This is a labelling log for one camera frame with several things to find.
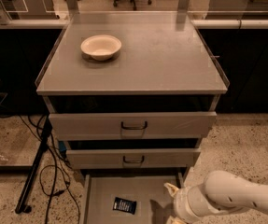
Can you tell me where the white paper bowl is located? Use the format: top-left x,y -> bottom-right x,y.
80,35 -> 122,62

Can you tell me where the white horizontal rail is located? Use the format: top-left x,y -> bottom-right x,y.
4,20 -> 268,29

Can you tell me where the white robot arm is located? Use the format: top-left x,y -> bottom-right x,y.
164,171 -> 268,224

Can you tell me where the dark blue rxbar wrapper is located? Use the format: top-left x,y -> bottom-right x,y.
113,197 -> 137,215

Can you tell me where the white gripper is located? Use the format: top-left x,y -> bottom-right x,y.
164,183 -> 221,224

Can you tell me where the black tripod leg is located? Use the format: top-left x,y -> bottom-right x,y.
15,119 -> 51,214

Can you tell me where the grey drawer cabinet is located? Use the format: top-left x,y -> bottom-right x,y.
35,11 -> 230,224

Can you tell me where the top grey drawer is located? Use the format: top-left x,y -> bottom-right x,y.
49,112 -> 217,141

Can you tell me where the bottom grey open drawer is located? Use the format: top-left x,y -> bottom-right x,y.
80,168 -> 186,224

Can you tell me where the middle grey drawer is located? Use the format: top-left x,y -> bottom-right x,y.
66,148 -> 200,169

